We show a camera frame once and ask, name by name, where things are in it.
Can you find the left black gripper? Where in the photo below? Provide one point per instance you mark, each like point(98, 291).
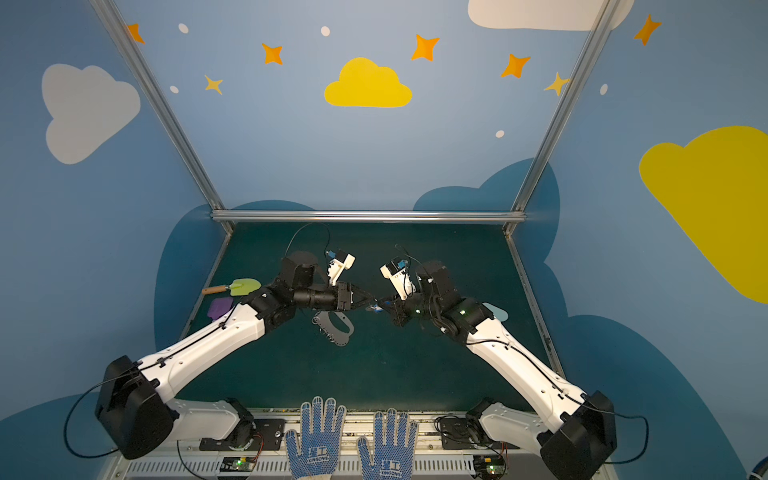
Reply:
point(345, 297)

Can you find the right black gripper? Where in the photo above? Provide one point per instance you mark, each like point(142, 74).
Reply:
point(399, 308)

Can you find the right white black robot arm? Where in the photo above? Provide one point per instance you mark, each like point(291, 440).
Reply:
point(573, 432)

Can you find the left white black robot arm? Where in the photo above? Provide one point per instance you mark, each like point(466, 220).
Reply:
point(138, 405)

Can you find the light blue toy spatula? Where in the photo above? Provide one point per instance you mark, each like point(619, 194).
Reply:
point(497, 312)

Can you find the purple toy spatula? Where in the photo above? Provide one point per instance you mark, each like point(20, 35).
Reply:
point(220, 307)

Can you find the right blue dotted work glove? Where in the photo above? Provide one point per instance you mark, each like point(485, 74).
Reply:
point(392, 457)

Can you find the blue dotted work glove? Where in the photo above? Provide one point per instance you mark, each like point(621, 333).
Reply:
point(392, 457)
point(313, 452)

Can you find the left blue dotted work glove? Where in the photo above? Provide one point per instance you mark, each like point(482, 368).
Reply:
point(313, 452)

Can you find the right green circuit board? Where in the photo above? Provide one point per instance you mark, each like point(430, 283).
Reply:
point(488, 467)

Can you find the green circuit board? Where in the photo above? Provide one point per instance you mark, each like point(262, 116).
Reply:
point(243, 465)
point(488, 467)

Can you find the left green circuit board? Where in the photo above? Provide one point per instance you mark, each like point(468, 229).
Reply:
point(243, 465)

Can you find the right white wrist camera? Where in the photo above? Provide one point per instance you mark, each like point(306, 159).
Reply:
point(397, 272)

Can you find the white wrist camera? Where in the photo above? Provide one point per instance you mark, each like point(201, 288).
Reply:
point(338, 263)
point(397, 272)

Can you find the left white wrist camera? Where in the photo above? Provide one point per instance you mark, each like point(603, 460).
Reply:
point(338, 263)

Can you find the green toy spatula wooden handle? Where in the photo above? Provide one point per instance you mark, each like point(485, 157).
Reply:
point(238, 287)

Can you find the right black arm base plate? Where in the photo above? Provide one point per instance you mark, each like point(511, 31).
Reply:
point(459, 433)

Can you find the front aluminium rail base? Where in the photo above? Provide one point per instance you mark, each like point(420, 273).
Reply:
point(185, 460)

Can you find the horizontal aluminium frame bar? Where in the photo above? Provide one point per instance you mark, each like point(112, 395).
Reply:
point(421, 217)

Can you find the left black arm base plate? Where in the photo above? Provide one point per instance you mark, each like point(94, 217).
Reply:
point(250, 436)

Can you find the right aluminium frame post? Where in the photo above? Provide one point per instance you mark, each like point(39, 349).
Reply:
point(584, 65)

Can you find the aluminium frame post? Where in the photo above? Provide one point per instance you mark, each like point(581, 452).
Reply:
point(111, 18)
point(584, 65)

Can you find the left aluminium frame post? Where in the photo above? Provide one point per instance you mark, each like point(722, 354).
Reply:
point(111, 18)

